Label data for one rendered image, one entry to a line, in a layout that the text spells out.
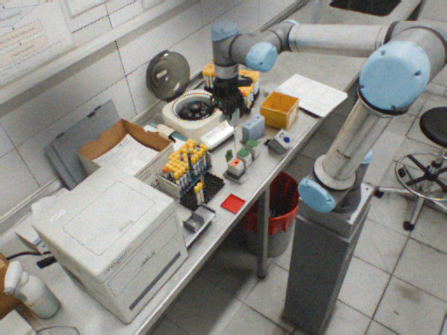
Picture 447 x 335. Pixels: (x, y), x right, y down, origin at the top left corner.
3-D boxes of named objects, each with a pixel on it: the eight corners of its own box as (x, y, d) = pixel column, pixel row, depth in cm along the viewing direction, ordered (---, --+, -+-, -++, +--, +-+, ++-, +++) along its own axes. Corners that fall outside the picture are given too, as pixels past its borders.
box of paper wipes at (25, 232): (42, 254, 124) (26, 233, 115) (21, 240, 129) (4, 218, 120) (90, 209, 138) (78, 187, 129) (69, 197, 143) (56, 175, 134)
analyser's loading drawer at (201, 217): (178, 259, 118) (175, 250, 115) (163, 249, 121) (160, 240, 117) (216, 216, 129) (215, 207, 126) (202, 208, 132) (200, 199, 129)
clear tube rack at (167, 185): (180, 199, 138) (176, 187, 133) (160, 188, 143) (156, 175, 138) (212, 167, 149) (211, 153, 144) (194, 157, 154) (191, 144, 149)
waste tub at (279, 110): (285, 133, 161) (287, 114, 154) (258, 124, 167) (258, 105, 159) (298, 116, 169) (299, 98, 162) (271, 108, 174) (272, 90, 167)
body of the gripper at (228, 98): (210, 111, 118) (207, 78, 109) (225, 98, 122) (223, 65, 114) (230, 119, 114) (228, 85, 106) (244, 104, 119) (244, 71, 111)
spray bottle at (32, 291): (45, 331, 106) (5, 293, 89) (28, 314, 110) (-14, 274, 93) (69, 308, 111) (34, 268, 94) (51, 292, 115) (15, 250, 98)
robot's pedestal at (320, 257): (333, 307, 194) (371, 203, 132) (317, 338, 183) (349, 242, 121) (300, 287, 203) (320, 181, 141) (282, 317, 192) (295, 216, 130)
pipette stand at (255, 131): (251, 148, 155) (251, 130, 148) (239, 141, 159) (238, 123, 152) (266, 137, 160) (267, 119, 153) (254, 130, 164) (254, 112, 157)
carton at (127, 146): (136, 208, 136) (126, 181, 126) (86, 178, 149) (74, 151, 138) (180, 168, 150) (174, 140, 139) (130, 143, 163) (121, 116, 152)
